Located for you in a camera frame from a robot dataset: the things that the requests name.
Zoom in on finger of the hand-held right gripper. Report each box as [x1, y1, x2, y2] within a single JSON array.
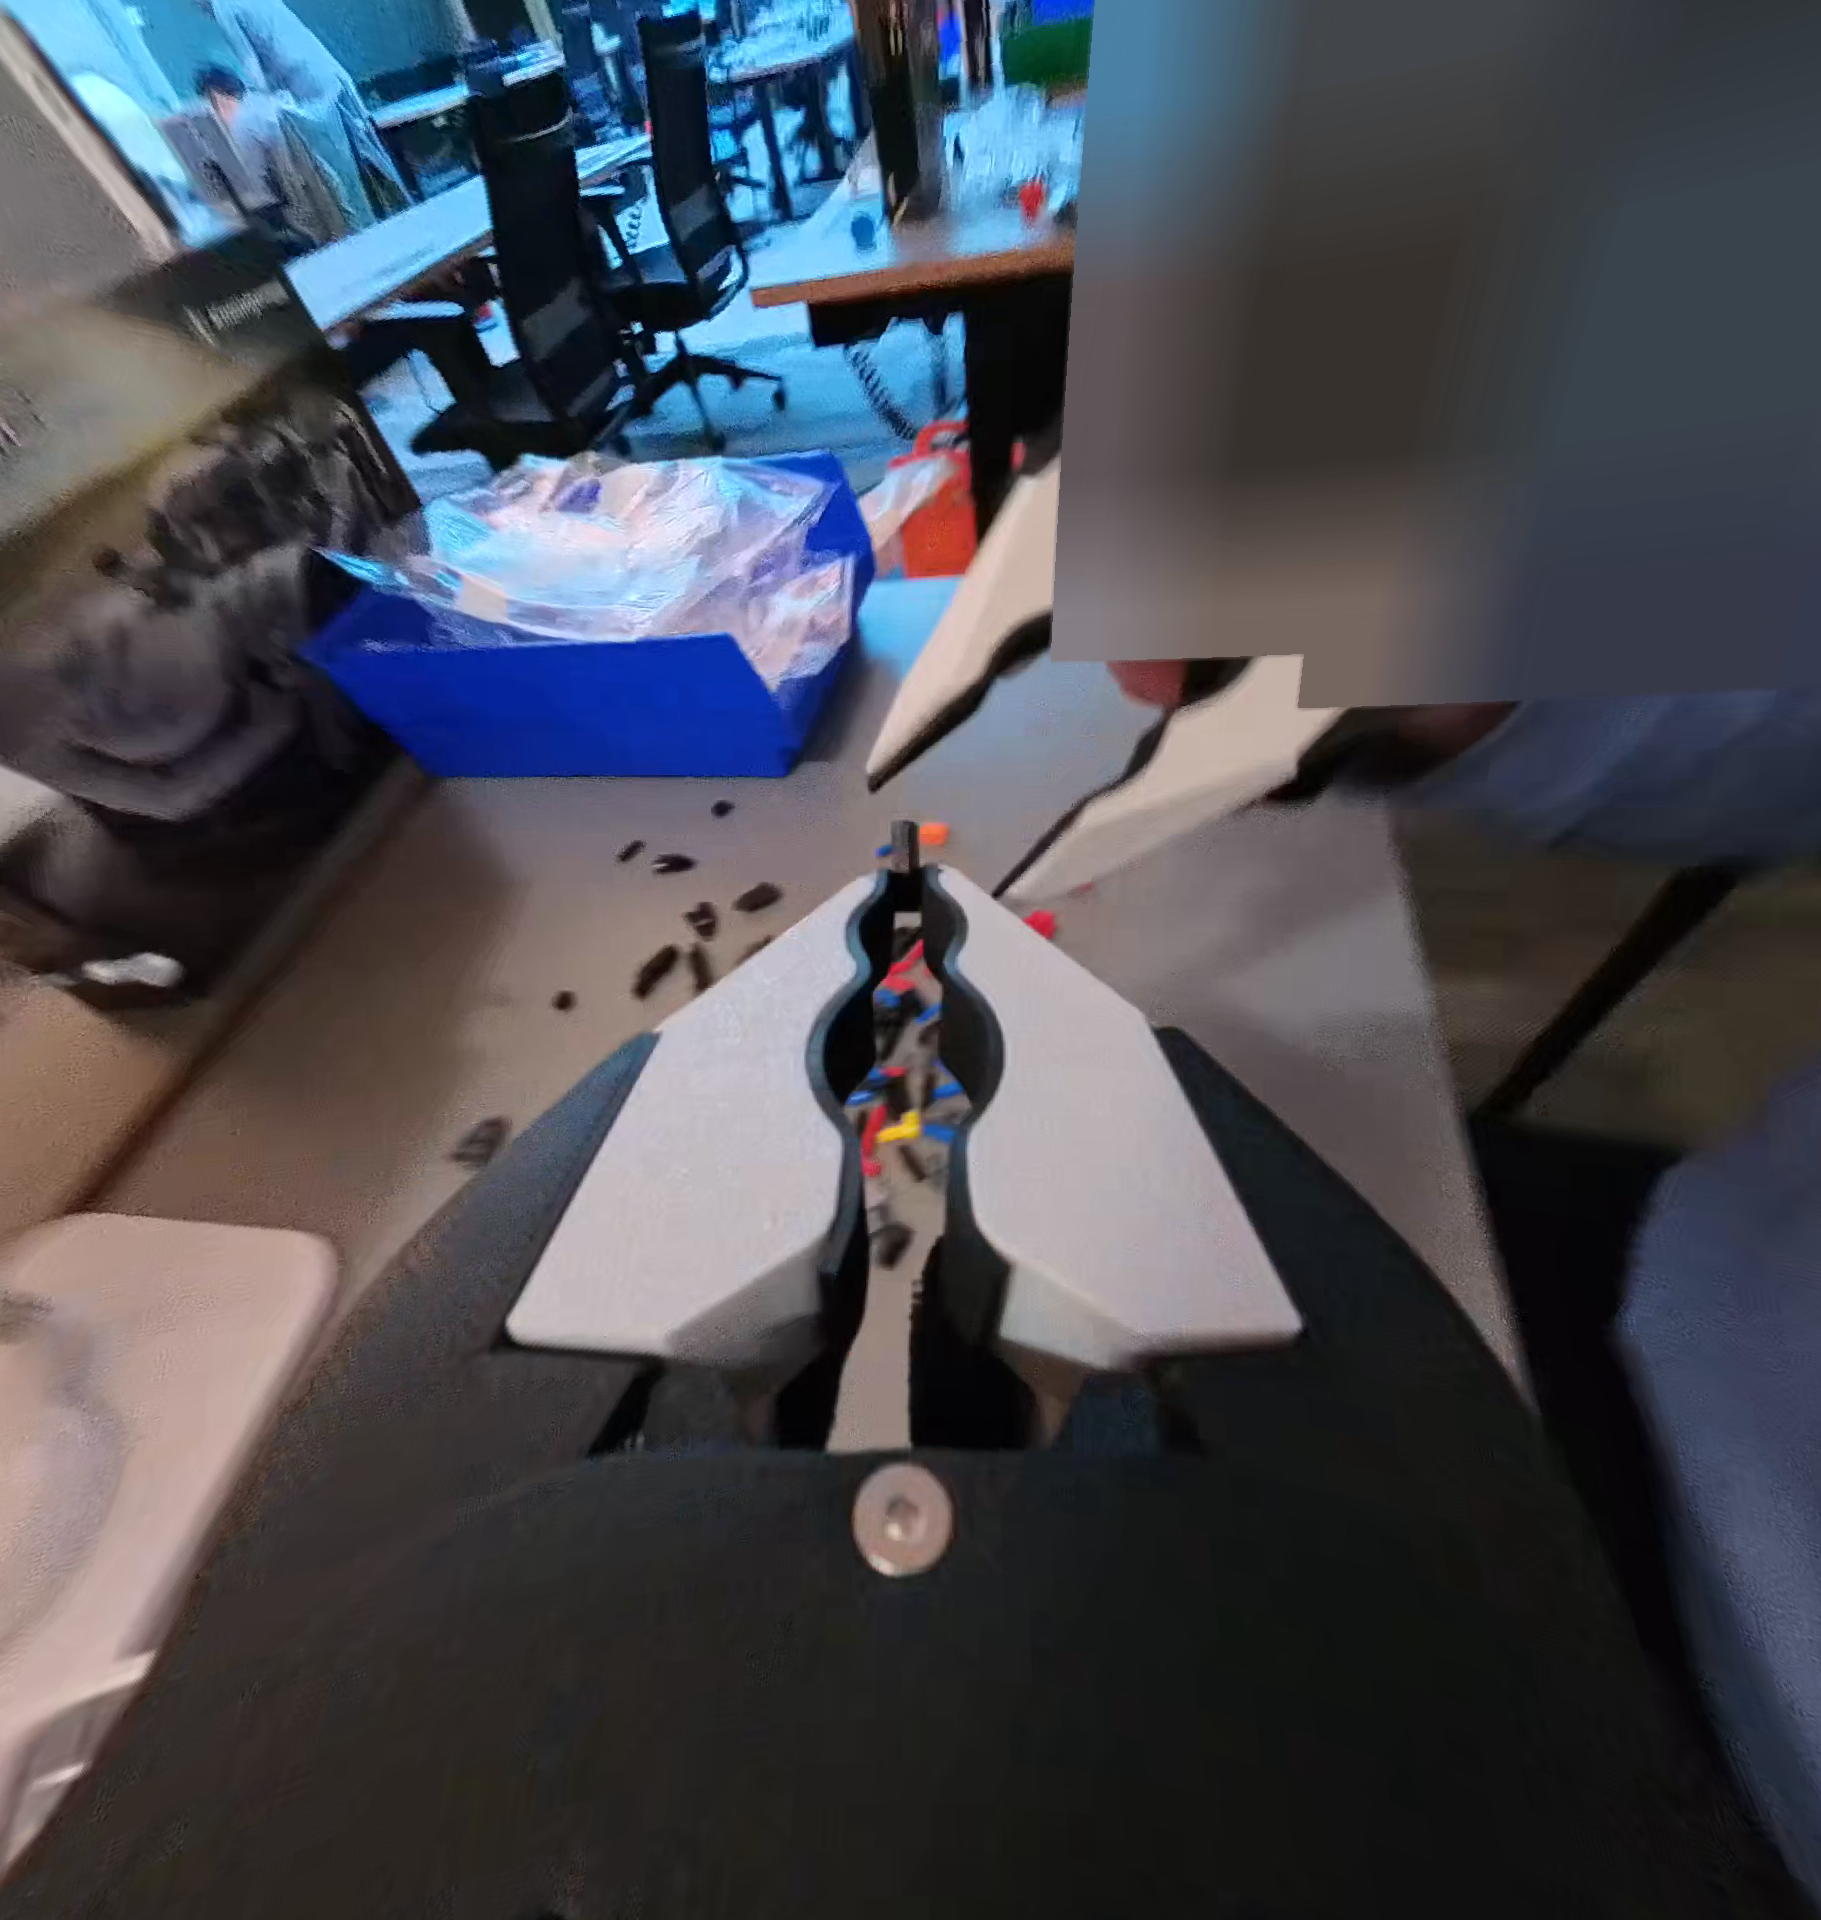
[[864, 454, 1057, 793], [994, 659, 1351, 903]]

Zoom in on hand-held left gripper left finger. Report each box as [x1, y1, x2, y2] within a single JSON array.
[[506, 874, 898, 1445]]

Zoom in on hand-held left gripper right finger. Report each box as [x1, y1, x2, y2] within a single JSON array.
[[915, 868, 1300, 1445]]

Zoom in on pile of small lego pieces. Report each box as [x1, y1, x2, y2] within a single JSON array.
[[451, 797, 1094, 1268]]

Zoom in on orange plastic bag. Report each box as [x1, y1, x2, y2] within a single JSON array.
[[883, 421, 1028, 582]]

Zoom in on black metal table leg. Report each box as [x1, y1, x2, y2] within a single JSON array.
[[1468, 857, 1755, 1123]]

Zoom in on wooden desk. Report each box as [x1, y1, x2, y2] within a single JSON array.
[[748, 215, 1079, 527]]

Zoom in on heap of clear plastic bags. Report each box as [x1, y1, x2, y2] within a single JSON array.
[[321, 448, 856, 681]]

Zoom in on blue plastic bin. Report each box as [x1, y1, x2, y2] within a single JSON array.
[[301, 447, 880, 782]]

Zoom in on clear glassware cluster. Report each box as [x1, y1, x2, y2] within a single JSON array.
[[940, 76, 1086, 230]]

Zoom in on black office chair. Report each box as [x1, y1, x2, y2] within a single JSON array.
[[401, 42, 659, 454], [609, 0, 788, 452]]

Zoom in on dark tall object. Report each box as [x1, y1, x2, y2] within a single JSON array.
[[847, 0, 954, 224]]

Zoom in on white rounded board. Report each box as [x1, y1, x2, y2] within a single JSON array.
[[0, 1208, 342, 1757]]

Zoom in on white desk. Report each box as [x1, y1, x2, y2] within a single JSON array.
[[281, 132, 657, 336]]

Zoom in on person's blue trousers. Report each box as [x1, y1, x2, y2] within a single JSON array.
[[1614, 1035, 1821, 1920]]

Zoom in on dark printed cardboard box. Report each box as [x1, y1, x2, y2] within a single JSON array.
[[0, 0, 430, 1009]]

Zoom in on coiled cable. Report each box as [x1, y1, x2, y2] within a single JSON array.
[[844, 335, 960, 447]]

